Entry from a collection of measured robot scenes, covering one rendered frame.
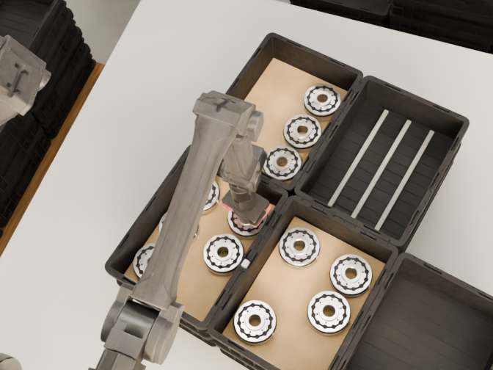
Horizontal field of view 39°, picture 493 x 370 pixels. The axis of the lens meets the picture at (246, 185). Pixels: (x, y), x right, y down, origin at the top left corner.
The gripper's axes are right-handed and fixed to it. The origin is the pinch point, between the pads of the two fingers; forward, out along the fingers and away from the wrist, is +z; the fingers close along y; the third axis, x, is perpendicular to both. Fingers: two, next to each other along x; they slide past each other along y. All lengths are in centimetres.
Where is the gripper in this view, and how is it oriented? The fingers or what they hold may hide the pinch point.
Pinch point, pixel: (249, 216)
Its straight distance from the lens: 176.5
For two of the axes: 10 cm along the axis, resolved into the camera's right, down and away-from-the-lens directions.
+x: -5.9, 7.5, -3.0
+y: -8.0, -5.0, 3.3
